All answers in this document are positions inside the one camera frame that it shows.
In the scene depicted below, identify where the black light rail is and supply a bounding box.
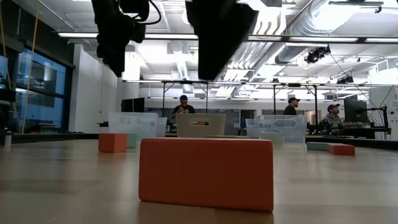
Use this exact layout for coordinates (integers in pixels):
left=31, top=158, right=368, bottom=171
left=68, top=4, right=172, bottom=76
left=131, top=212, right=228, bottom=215
left=57, top=30, right=398, bottom=44

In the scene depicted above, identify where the clear plastic bin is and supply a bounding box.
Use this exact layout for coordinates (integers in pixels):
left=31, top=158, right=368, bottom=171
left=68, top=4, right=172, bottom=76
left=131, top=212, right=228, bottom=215
left=108, top=111, right=168, bottom=140
left=245, top=114, right=308, bottom=144

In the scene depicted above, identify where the blue cube block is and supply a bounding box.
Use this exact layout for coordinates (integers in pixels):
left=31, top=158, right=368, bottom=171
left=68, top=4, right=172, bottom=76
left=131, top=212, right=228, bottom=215
left=126, top=133, right=138, bottom=149

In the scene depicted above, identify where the black spotlight cluster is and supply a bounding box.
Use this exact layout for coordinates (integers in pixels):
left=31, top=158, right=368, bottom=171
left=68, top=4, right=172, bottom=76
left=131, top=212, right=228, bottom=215
left=337, top=74, right=355, bottom=85
left=303, top=45, right=332, bottom=65

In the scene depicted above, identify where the white ceiling duct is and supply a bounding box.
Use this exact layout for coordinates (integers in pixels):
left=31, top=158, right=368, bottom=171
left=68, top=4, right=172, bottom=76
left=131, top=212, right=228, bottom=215
left=167, top=40, right=195, bottom=94

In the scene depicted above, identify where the long ceiling light strip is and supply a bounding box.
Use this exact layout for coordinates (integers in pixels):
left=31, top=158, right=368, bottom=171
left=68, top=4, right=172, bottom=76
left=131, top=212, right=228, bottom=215
left=365, top=37, right=398, bottom=44
left=248, top=35, right=287, bottom=41
left=289, top=37, right=359, bottom=43
left=144, top=34, right=199, bottom=40
left=58, top=32, right=99, bottom=38

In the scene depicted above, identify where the large glass window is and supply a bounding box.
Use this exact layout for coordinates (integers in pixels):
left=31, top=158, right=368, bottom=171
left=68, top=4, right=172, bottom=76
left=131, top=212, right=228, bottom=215
left=0, top=46, right=75, bottom=134

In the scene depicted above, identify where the blue rectangular block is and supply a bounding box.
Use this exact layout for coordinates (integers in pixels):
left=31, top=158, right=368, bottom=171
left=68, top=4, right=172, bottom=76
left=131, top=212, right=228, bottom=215
left=306, top=142, right=331, bottom=152

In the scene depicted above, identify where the black background desk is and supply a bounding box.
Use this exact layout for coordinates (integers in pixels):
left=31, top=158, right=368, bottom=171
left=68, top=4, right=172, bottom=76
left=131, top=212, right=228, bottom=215
left=306, top=123, right=391, bottom=139

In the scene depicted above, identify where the white poster board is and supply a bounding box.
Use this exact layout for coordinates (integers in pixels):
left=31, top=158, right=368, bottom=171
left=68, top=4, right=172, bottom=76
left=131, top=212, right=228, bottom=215
left=368, top=86, right=398, bottom=138

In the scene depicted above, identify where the red cube block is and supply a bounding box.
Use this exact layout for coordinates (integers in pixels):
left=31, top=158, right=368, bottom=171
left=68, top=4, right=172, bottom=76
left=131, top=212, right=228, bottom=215
left=98, top=133, right=128, bottom=154

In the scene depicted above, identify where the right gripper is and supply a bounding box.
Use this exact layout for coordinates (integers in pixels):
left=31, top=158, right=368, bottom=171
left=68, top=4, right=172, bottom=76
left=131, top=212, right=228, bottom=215
left=185, top=0, right=259, bottom=80

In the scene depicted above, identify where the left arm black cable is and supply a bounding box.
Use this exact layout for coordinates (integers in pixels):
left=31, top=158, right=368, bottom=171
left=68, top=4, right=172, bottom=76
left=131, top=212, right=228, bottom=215
left=136, top=0, right=162, bottom=26

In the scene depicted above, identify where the yellow hanging cable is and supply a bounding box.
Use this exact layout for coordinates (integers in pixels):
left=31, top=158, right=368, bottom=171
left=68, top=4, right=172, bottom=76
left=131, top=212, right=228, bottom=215
left=0, top=0, right=18, bottom=125
left=21, top=0, right=40, bottom=134

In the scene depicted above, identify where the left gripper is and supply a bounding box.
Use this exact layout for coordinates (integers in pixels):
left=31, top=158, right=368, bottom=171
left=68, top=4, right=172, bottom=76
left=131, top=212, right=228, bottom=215
left=93, top=14, right=131, bottom=78

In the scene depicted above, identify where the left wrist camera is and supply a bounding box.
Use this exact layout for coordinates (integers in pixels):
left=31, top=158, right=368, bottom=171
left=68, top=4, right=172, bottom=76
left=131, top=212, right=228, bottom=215
left=127, top=20, right=147, bottom=44

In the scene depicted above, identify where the person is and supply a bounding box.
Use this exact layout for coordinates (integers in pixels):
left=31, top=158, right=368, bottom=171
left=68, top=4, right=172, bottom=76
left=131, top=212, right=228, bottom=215
left=282, top=96, right=301, bottom=116
left=170, top=95, right=196, bottom=124
left=322, top=103, right=345, bottom=125

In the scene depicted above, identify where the grey plastic bin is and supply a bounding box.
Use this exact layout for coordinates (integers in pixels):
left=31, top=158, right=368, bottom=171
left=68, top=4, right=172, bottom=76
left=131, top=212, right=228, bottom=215
left=175, top=113, right=227, bottom=139

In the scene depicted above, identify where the black monitor stand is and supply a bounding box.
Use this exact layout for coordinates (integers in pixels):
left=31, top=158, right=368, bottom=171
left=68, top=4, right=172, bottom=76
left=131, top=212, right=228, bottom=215
left=365, top=105, right=391, bottom=138

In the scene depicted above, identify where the black monitor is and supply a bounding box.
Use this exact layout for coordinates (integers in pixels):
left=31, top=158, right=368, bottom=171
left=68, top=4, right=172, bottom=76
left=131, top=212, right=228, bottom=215
left=121, top=97, right=146, bottom=113
left=343, top=95, right=368, bottom=124

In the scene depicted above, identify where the green rectangular block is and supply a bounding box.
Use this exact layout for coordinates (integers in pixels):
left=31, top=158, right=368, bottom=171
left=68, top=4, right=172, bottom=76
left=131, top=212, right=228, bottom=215
left=260, top=132, right=284, bottom=146

